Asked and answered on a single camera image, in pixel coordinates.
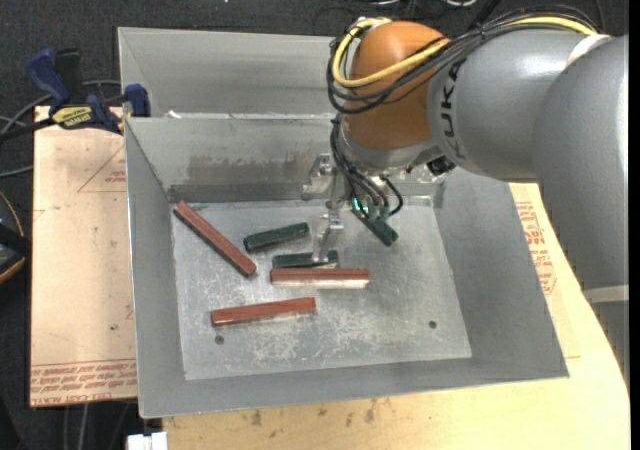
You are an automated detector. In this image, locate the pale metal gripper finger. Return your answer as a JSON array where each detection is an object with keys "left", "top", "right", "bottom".
[
  {"left": 310, "top": 213, "right": 329, "bottom": 264},
  {"left": 325, "top": 211, "right": 346, "bottom": 267}
]

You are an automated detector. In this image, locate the dark green flat block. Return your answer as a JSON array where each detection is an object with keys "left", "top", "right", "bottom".
[
  {"left": 355, "top": 207, "right": 400, "bottom": 247},
  {"left": 242, "top": 221, "right": 311, "bottom": 254},
  {"left": 271, "top": 249, "right": 340, "bottom": 270}
]

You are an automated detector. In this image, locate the red-brown flat block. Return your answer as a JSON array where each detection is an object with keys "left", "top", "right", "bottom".
[
  {"left": 209, "top": 296, "right": 318, "bottom": 328},
  {"left": 172, "top": 199, "right": 258, "bottom": 279},
  {"left": 269, "top": 266, "right": 372, "bottom": 290}
]

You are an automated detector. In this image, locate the grey metal bin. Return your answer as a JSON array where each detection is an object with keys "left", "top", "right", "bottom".
[{"left": 117, "top": 26, "right": 570, "bottom": 419}]

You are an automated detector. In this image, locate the brown cardboard board, red print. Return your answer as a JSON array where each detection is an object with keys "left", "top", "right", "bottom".
[{"left": 29, "top": 105, "right": 584, "bottom": 408}]

